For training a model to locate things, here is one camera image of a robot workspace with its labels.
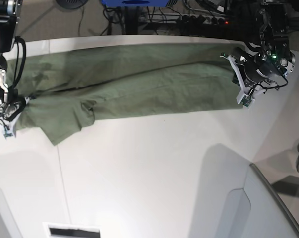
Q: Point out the black table leg post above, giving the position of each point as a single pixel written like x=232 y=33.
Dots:
x=131 y=17

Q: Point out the black round fan base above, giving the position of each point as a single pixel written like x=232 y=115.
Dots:
x=71 y=4

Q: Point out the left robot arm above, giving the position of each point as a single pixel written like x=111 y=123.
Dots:
x=270 y=33

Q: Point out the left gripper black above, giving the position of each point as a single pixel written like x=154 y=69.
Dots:
x=254 y=69

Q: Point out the power strip with red light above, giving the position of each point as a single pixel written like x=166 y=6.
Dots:
x=200 y=20

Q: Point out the green t-shirt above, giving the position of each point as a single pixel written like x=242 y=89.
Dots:
x=71 y=90

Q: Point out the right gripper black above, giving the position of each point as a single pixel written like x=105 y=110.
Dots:
x=11 y=106

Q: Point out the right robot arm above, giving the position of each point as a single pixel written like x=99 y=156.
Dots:
x=10 y=11

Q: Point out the blue plastic bin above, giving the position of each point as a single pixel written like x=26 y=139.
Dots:
x=135 y=3

